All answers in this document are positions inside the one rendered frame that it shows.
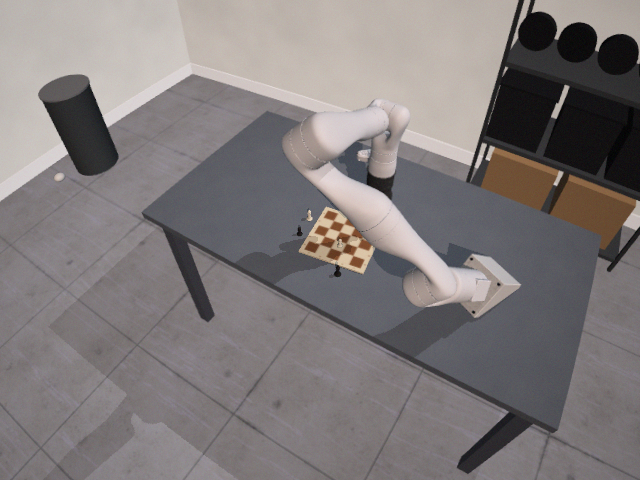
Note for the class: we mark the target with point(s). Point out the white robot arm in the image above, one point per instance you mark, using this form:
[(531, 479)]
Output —
[(312, 144)]

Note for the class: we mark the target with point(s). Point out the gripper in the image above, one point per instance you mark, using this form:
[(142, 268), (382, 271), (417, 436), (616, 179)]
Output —
[(379, 175)]

